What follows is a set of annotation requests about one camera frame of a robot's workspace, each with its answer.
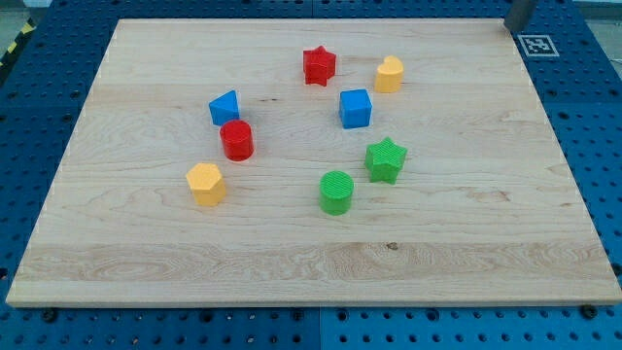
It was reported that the green star block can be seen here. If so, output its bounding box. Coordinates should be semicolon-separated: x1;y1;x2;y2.
364;137;407;185

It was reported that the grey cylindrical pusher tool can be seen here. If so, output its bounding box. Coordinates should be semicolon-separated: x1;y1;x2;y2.
503;0;538;33

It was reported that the yellow heart block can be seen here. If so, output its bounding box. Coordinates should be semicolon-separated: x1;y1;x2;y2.
374;55;404;93

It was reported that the yellow hexagon block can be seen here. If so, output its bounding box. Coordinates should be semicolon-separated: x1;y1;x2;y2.
186;162;226;206

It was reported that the red cylinder block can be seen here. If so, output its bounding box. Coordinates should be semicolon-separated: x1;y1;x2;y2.
220;120;255;161

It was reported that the white fiducial marker tag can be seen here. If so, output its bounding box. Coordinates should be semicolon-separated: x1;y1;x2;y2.
517;34;559;57

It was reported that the green cylinder block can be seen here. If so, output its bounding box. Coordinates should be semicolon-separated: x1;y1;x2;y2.
319;170;354;216

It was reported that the blue triangle block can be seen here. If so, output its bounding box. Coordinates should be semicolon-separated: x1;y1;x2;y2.
208;90;240;126

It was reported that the red star block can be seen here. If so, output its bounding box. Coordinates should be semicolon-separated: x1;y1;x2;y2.
302;46;336;87

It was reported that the wooden board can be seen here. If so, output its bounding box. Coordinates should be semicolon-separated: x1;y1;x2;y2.
7;18;621;308

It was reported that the blue cube block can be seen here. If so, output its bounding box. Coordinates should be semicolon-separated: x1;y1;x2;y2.
339;89;372;129

